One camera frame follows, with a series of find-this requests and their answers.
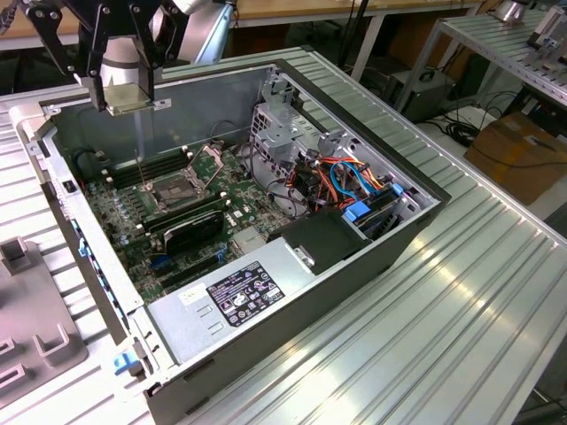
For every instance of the thin metal locking lever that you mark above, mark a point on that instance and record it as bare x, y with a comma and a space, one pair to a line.
139, 170

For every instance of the black graphics card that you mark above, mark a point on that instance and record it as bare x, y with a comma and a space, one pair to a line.
190, 234

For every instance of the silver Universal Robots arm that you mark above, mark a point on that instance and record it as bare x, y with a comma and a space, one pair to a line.
119, 62

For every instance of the grey device with blue clip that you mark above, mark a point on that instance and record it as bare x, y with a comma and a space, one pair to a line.
549, 26

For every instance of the square silver CPU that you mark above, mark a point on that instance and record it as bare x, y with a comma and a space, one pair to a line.
128, 99

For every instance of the silver chipset heatsink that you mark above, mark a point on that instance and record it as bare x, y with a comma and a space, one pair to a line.
246, 239

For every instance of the silver power supply box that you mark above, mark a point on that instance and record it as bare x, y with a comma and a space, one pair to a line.
186, 327

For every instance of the blue case latch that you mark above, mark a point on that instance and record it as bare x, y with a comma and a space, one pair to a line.
124, 364

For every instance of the blue disk carrier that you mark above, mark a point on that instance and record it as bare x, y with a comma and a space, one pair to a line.
356, 213

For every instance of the grey control box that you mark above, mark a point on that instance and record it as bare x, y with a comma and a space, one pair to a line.
421, 95

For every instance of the grey metal drive cage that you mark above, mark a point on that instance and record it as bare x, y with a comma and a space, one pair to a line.
274, 133

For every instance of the grey parts rack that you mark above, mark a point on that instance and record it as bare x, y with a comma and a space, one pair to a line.
26, 301

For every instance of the wooden desk white frame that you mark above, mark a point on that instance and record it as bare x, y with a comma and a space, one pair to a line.
288, 9

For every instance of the open black PC case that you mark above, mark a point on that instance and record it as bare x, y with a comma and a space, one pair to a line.
310, 319

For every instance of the black expansion slot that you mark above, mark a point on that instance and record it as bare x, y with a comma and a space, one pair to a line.
181, 280
201, 263

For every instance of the CPU socket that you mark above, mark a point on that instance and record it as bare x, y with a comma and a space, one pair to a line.
170, 190

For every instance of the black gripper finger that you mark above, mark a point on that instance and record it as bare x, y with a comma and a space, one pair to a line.
53, 40
146, 57

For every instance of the black RAM slot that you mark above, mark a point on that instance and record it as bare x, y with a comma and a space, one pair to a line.
153, 174
186, 210
146, 157
148, 163
150, 168
188, 217

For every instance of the brown cardboard box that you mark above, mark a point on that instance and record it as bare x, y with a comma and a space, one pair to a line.
518, 159

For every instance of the blue expansion slot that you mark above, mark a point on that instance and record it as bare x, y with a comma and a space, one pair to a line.
159, 262

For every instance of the metal slat side table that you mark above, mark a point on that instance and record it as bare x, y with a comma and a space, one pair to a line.
496, 40

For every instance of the green motherboard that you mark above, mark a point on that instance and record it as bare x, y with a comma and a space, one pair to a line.
248, 195

